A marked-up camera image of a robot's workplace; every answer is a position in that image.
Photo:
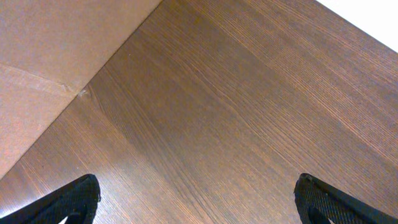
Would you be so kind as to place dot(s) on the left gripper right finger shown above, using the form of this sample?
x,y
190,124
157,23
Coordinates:
x,y
320,202

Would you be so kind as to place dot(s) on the brown cardboard box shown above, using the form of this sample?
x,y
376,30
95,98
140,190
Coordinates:
x,y
49,51

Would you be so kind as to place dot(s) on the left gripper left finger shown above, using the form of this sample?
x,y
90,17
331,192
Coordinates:
x,y
75,202

